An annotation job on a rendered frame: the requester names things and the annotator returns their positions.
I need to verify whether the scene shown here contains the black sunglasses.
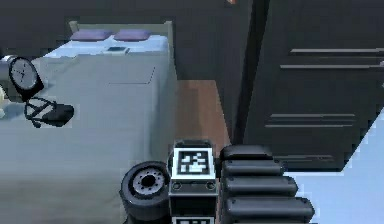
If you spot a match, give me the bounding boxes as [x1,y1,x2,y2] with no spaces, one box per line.
[23,96,76,129]

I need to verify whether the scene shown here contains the pale grey bed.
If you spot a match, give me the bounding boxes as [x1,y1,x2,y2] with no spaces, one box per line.
[0,20,178,224]

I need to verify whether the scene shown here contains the purple pillow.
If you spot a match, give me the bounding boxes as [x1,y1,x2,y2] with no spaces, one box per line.
[69,28,114,42]
[113,28,153,42]

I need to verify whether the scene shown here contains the dark flat device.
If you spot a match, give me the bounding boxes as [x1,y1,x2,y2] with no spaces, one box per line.
[103,45,131,55]

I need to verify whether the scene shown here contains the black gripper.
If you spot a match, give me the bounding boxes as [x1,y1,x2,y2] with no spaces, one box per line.
[119,160,172,224]

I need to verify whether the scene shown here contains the black round alarm clock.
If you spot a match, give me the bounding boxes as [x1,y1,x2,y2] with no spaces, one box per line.
[7,55,45,102]

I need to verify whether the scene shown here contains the dark panelled door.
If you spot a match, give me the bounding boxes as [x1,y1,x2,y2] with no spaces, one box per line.
[243,0,384,172]

